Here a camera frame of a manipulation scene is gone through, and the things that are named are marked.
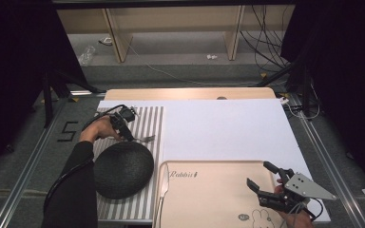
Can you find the white board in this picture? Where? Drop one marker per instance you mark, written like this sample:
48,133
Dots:
221,129

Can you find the aluminium floor rail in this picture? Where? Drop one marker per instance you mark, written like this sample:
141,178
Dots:
28,171
329,167

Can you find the clear plastic wrapper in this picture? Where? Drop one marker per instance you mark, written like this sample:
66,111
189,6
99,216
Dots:
86,55

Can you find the silver fork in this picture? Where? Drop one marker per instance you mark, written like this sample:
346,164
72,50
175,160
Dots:
145,138

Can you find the black curtain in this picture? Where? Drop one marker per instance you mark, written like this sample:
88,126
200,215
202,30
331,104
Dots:
12,79
351,79

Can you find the person's left hand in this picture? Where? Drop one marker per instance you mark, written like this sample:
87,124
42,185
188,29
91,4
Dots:
99,129

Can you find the grey striped placemat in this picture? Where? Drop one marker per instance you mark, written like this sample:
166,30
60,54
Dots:
145,120

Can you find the light wooden shelf unit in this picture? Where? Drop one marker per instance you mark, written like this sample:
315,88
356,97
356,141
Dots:
177,17

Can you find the person's right hand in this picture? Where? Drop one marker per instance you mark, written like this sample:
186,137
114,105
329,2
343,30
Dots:
299,221

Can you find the light wooden table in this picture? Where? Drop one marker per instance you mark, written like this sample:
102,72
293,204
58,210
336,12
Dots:
183,93

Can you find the black metal stand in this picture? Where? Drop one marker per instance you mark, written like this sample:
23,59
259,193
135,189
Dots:
48,104
305,91

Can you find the beige tray with rabbit print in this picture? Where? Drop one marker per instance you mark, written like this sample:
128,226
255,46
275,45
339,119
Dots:
215,196

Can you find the small dark floor item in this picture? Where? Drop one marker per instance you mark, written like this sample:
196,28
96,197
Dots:
105,41

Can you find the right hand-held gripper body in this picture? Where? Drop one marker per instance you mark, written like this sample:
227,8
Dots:
307,188

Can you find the black round plate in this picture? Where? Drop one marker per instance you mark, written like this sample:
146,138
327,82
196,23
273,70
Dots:
123,171

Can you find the small white floor scrap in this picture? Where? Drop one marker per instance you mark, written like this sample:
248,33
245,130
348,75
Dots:
211,57

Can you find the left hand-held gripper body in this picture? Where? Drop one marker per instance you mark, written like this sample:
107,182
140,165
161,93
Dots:
127,113

